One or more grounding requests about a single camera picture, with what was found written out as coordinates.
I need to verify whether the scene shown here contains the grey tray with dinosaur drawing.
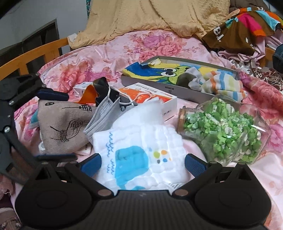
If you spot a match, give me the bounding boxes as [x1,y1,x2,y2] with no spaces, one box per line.
[121,56,239,104]

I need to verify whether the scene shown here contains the striped pastel towel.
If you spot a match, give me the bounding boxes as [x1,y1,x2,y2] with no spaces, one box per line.
[185,67,247,102]

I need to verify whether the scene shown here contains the grey sock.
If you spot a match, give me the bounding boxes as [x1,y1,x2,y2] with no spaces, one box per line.
[176,73,197,88]

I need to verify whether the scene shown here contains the pink lilac garment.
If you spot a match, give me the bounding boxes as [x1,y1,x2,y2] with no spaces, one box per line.
[218,30,282,65]

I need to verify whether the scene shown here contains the grey face mask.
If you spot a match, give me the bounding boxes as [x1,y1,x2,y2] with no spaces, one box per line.
[83,87,138,144]

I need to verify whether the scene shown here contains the yellow dotted blanket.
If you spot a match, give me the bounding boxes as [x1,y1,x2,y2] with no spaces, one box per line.
[68,1,230,49]

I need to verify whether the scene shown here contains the dark doorway cabinet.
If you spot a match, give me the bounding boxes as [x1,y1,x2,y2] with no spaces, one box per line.
[1,19,59,73]

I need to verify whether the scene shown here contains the patterned brown white bedsheet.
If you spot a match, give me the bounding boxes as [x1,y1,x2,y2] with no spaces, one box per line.
[231,59,282,93]

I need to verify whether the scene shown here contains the orange and white medicine box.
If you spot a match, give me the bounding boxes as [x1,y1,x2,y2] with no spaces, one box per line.
[118,82,177,121]

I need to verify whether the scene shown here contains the white cloth with blue whale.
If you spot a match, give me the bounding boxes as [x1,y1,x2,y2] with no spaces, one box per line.
[93,99,191,193]

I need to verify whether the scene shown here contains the pink floral quilt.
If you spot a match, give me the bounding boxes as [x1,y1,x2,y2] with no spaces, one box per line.
[10,30,283,230]

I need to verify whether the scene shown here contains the wooden bed frame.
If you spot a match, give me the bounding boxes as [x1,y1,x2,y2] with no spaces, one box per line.
[1,38,69,80]

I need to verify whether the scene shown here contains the blue denim jeans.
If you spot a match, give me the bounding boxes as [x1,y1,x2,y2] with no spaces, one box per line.
[272,44,283,74]

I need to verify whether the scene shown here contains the colourful striped brown garment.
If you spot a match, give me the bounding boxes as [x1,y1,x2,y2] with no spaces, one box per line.
[202,7,282,54]

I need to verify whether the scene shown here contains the orange and black strap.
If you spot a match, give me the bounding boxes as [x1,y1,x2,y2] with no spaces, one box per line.
[77,76,121,107]

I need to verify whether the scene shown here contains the glass jar of green stars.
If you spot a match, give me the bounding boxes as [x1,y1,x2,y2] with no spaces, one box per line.
[177,95,271,166]

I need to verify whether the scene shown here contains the teal white sachet packet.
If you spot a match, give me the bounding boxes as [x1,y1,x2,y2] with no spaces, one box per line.
[28,109,39,129]

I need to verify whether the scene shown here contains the white blue text box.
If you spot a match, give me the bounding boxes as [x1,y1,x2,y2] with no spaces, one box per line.
[73,81,93,97]

